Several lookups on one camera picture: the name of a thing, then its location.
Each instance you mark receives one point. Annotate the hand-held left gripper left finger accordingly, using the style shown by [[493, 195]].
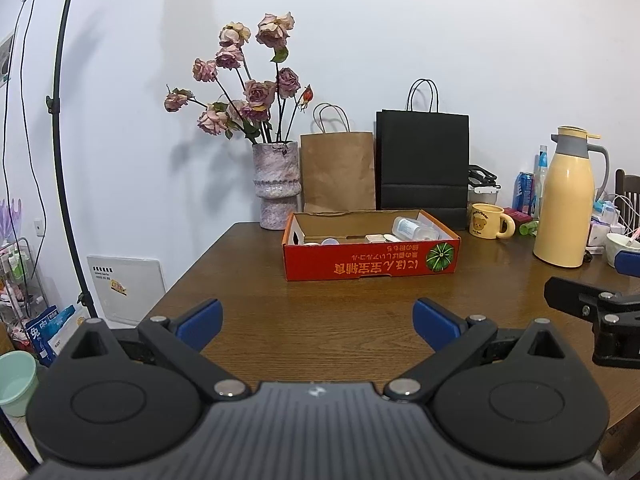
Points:
[[200, 325]]

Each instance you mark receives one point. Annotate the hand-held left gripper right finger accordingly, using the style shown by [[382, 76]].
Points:
[[437, 325]]

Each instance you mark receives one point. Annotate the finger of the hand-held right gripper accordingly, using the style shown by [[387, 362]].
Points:
[[629, 262], [575, 295]]

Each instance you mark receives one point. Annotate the red cardboard box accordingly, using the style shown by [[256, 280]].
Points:
[[360, 265]]

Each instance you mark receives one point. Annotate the clear plastic jar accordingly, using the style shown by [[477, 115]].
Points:
[[412, 227]]

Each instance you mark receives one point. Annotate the white bowl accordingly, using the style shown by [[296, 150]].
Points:
[[620, 241]]

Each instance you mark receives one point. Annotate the pink spoon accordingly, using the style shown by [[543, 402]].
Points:
[[634, 237]]

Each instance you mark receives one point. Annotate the light blue package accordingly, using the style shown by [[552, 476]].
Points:
[[605, 210]]

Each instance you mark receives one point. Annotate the dark wooden chair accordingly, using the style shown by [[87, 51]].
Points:
[[625, 182]]

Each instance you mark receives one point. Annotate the yellow thermos jug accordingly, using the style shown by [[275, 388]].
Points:
[[562, 210]]

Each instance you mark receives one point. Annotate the white board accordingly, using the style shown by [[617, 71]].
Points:
[[125, 285]]

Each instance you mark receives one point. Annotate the small red box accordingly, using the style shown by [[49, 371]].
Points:
[[517, 216]]

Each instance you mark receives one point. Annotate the yellow bear mug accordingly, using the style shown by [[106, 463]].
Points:
[[485, 222]]

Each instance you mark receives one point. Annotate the blue drink can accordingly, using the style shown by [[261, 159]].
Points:
[[524, 192]]

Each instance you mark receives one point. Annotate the clear glass bottle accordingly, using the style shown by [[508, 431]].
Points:
[[540, 180]]

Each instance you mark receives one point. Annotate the blue and white package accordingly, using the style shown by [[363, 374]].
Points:
[[42, 332]]

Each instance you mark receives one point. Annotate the mottled pink ceramic vase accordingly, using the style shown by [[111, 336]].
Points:
[[277, 185]]

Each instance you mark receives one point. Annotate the black paper bag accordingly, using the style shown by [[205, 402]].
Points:
[[422, 160]]

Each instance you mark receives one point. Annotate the brown paper bag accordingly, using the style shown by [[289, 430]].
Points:
[[337, 170]]

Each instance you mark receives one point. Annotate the metal storage rack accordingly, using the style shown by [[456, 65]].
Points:
[[20, 280]]

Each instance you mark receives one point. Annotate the green plastic bucket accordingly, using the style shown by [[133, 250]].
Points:
[[17, 385]]

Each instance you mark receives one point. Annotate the dried pink roses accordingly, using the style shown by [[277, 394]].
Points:
[[257, 92]]

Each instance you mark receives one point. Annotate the black light stand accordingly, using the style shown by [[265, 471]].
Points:
[[56, 125]]

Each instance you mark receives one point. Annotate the white wall socket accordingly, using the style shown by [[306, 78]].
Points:
[[39, 227]]

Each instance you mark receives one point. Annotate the grey wall poster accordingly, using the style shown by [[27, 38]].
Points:
[[5, 60]]

